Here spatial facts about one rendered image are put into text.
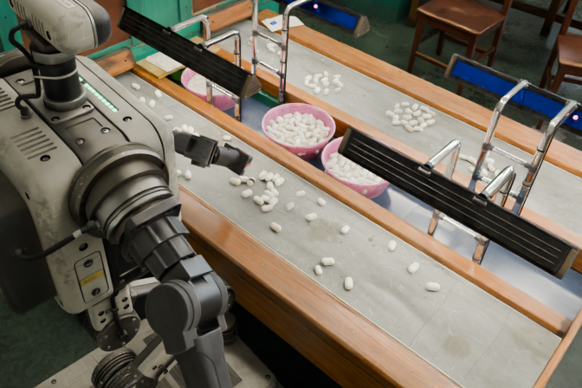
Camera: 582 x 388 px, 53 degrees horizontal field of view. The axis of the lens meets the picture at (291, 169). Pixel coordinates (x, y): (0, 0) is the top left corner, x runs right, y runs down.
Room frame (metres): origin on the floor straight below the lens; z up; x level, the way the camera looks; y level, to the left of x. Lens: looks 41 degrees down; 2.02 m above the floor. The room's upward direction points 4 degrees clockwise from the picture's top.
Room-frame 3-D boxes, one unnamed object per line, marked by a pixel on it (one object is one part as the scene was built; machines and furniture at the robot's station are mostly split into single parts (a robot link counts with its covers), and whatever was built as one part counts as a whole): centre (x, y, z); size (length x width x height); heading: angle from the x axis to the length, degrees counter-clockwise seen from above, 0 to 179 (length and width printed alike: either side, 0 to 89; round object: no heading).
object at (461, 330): (1.36, 0.07, 0.73); 1.81 x 0.30 x 0.02; 51
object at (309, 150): (1.72, -0.02, 0.72); 0.27 x 0.27 x 0.10
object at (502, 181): (1.13, -0.44, 0.90); 0.20 x 0.19 x 0.45; 51
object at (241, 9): (2.44, 0.32, 0.83); 0.30 x 0.06 x 0.07; 141
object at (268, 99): (2.05, 0.06, 0.90); 0.20 x 0.19 x 0.45; 51
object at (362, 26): (2.11, 0.02, 1.08); 0.62 x 0.08 x 0.07; 51
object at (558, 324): (1.49, -0.04, 0.71); 1.81 x 0.05 x 0.11; 51
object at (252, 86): (1.68, 0.37, 1.08); 0.62 x 0.08 x 0.07; 51
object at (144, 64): (2.14, 0.50, 0.77); 0.33 x 0.15 x 0.01; 141
